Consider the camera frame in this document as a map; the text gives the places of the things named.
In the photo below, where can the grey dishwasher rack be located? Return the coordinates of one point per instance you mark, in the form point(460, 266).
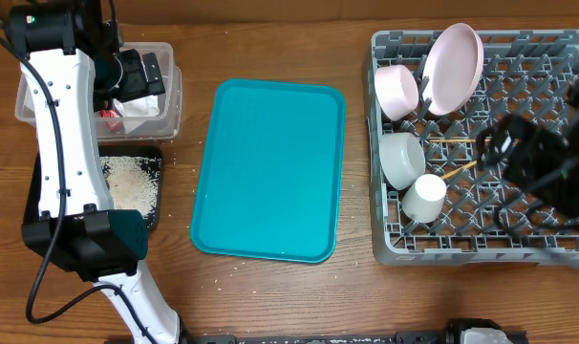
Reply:
point(483, 217)

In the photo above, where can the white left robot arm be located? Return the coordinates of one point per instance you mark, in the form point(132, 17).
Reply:
point(71, 221)

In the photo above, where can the wooden chopstick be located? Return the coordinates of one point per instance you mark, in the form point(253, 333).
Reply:
point(460, 140)
point(458, 170)

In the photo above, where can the red candy wrapper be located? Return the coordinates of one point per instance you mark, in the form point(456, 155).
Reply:
point(112, 119)

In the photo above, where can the large white pink-rimmed plate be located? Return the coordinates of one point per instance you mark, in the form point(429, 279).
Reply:
point(453, 69)

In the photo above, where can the white napkin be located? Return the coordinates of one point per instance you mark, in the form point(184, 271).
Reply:
point(144, 107)

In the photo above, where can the teal serving tray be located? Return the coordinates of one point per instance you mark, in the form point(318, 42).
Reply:
point(270, 178)

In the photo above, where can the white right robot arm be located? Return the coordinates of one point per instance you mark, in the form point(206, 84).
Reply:
point(560, 188)

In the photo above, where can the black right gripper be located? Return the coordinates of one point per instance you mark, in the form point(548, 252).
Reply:
point(526, 139)

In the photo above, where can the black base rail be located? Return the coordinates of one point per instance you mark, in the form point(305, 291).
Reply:
point(456, 331)

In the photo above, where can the leftover white rice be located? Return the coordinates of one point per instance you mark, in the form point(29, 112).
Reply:
point(133, 182)

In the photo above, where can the grey bowl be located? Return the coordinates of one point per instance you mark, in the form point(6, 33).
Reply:
point(402, 159)

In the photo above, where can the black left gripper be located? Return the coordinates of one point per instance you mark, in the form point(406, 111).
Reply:
point(139, 86)

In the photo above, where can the clear plastic waste bin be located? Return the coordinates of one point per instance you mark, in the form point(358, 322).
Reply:
point(170, 95)

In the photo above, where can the white paper cup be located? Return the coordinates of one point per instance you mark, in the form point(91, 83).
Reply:
point(423, 201)

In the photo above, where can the black food waste tray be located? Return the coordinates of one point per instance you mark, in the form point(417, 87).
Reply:
point(139, 151)

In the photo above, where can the small pink bowl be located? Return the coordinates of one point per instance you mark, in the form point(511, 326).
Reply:
point(396, 91)

